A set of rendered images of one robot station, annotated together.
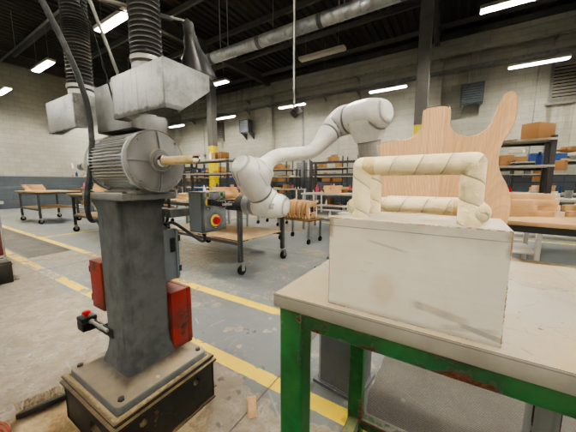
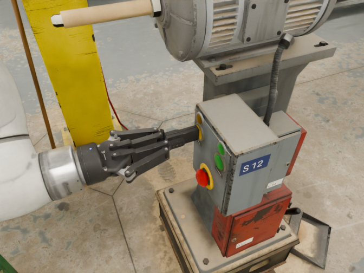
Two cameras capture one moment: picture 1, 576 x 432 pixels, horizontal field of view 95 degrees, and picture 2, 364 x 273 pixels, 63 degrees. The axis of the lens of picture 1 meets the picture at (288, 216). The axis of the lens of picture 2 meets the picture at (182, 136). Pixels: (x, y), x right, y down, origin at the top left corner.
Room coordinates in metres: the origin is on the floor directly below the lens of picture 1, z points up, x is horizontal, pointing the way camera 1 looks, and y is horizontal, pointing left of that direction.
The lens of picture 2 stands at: (1.50, 0.00, 1.49)
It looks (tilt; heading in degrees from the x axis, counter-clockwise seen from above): 44 degrees down; 125
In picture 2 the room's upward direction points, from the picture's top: straight up
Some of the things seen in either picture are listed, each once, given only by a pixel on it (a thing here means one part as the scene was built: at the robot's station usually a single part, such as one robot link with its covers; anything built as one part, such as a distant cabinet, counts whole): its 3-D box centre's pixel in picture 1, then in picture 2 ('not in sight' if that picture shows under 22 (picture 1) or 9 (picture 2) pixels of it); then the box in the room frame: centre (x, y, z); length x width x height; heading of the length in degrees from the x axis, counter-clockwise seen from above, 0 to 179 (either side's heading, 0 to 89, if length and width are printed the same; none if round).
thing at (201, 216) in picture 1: (195, 216); (247, 148); (1.36, 0.48, 0.99); 0.24 x 0.21 x 0.26; 58
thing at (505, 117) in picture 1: (496, 116); not in sight; (0.68, -0.52, 1.33); 0.07 x 0.04 x 0.10; 57
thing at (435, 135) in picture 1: (431, 182); not in sight; (0.75, -0.41, 1.17); 0.35 x 0.04 x 0.40; 57
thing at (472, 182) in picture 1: (471, 194); not in sight; (0.40, -0.28, 1.15); 0.03 x 0.03 x 0.09
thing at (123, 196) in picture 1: (129, 194); (253, 43); (1.23, 0.74, 1.11); 0.36 x 0.24 x 0.04; 58
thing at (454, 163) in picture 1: (412, 165); not in sight; (0.45, -0.21, 1.20); 0.20 x 0.03 x 0.03; 57
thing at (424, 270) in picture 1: (410, 262); not in sight; (0.48, -0.23, 1.02); 0.27 x 0.15 x 0.17; 58
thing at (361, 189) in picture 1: (361, 192); not in sight; (0.49, -0.14, 1.15); 0.03 x 0.03 x 0.09
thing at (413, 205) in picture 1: (421, 205); not in sight; (0.58, -0.29, 1.12); 0.20 x 0.03 x 0.03; 57
